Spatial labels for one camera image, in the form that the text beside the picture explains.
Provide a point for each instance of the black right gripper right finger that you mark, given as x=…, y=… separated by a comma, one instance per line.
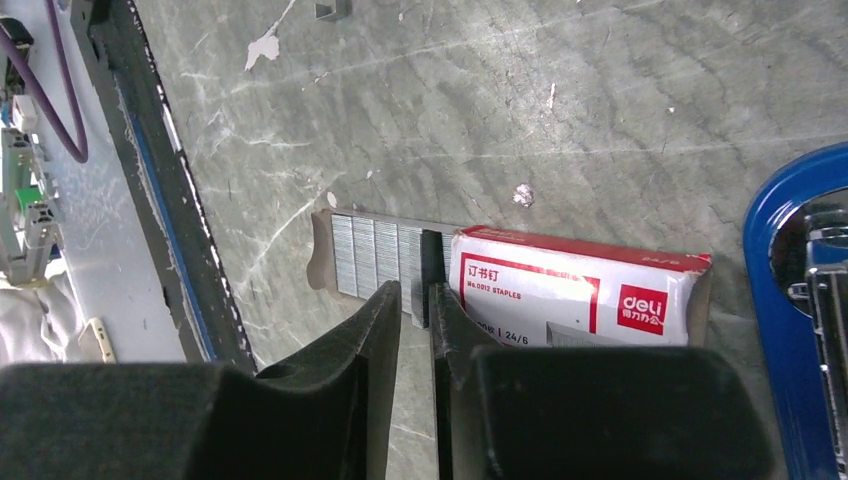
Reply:
x=586, y=413

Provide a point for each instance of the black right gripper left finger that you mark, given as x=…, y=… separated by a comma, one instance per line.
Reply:
x=324, y=412

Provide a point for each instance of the blue black stapler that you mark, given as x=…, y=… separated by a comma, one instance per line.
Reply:
x=795, y=249

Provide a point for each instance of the red white staples box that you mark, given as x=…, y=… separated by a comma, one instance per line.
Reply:
x=521, y=288

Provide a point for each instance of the small loose staple piece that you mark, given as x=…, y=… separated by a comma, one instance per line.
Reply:
x=332, y=10

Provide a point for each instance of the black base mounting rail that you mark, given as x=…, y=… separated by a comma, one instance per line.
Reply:
x=193, y=286

